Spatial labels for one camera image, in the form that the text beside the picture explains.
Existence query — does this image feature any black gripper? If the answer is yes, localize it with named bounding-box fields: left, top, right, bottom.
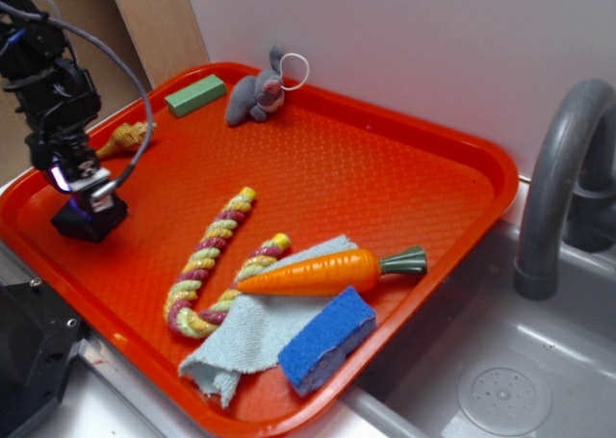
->
left=26, top=132, right=116, bottom=216

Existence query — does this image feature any black box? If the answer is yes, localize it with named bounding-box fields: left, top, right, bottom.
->
left=51, top=194, right=128, bottom=243

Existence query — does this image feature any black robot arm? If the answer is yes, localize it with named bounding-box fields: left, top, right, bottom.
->
left=1, top=0, right=116, bottom=215

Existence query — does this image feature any tan conch seashell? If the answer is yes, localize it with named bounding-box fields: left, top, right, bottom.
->
left=95, top=122, right=153, bottom=160

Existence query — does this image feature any green block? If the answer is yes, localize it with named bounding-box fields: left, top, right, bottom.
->
left=165, top=74, right=227, bottom=117

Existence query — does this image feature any wooden board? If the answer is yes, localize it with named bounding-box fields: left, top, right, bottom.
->
left=115, top=0, right=210, bottom=88

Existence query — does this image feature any grey plush bunny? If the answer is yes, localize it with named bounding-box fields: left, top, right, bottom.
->
left=225, top=44, right=285, bottom=127

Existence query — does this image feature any red plastic tray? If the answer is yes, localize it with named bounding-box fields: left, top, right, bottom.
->
left=1, top=63, right=518, bottom=437

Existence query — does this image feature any light blue cloth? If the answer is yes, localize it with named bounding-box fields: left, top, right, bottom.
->
left=178, top=234, right=360, bottom=409

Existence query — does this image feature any orange plastic carrot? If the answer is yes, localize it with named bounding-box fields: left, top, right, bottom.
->
left=237, top=245, right=427, bottom=296

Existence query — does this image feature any blue sponge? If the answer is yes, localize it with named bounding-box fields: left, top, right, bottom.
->
left=278, top=287, right=376, bottom=397

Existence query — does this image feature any grey sink basin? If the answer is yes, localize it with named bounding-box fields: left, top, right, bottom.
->
left=343, top=222, right=615, bottom=437

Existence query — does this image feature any grey faucet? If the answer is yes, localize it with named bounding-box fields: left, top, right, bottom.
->
left=514, top=78, right=615, bottom=300

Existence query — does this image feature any grey braided cable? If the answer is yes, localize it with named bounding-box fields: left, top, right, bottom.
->
left=0, top=0, right=155, bottom=201

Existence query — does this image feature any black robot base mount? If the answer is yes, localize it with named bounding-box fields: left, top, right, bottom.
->
left=1, top=278, right=85, bottom=437

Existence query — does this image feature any multicolour twisted rope toy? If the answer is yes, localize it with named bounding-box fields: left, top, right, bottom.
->
left=163, top=187, right=291, bottom=340

